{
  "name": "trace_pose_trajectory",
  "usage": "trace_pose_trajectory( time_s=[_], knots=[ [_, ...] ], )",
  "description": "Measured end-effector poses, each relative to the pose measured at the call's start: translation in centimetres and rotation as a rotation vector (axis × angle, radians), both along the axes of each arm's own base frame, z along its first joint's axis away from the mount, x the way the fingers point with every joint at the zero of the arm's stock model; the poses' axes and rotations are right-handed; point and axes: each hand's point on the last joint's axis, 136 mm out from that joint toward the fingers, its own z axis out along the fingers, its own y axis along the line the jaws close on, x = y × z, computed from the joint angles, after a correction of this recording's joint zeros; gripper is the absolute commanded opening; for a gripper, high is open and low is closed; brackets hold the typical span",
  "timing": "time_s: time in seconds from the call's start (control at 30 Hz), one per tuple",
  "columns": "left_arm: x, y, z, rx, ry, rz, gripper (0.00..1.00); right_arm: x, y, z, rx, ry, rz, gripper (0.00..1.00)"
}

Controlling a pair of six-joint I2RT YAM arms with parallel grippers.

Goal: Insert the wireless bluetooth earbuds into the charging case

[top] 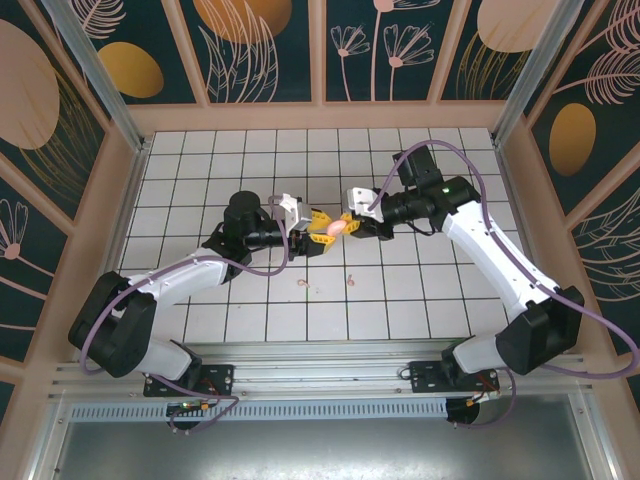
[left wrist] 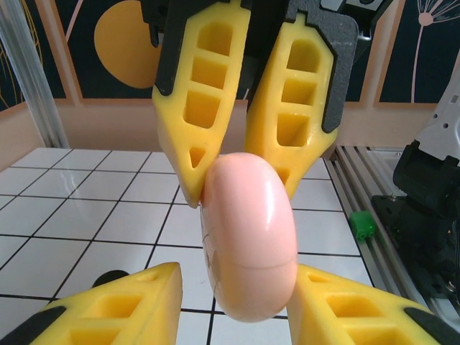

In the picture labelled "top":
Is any grey metal sheet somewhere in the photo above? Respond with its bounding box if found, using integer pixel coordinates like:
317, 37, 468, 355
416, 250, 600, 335
29, 394, 616, 480

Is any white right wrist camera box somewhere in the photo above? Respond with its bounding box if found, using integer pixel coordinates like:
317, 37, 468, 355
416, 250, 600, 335
344, 185, 384, 220

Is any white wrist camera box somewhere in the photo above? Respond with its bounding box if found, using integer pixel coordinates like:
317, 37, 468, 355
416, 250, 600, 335
344, 185, 384, 220
279, 193, 310, 232

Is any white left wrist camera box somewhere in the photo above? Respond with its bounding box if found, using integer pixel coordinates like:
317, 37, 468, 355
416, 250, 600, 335
279, 193, 310, 232

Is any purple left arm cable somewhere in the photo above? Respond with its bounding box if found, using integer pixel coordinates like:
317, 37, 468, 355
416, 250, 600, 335
79, 194, 291, 435

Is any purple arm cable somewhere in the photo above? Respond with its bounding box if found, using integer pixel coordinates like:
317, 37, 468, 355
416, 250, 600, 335
79, 194, 291, 435
369, 139, 640, 430

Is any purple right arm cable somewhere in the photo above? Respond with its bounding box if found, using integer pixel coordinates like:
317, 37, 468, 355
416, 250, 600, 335
369, 139, 640, 430

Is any aluminium mounting rail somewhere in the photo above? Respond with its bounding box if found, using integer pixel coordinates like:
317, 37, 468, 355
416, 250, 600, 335
49, 342, 594, 401

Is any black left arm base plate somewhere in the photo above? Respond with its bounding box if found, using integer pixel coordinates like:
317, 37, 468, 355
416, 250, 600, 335
143, 363, 235, 399

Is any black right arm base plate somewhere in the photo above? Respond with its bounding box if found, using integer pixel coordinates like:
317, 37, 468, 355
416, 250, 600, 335
408, 360, 501, 396

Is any grey slotted cable duct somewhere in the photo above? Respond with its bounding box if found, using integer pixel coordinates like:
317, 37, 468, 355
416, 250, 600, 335
69, 399, 449, 421

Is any aluminium frame post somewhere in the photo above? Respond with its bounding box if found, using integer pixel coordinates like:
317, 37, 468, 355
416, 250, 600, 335
42, 0, 151, 151
492, 0, 574, 146

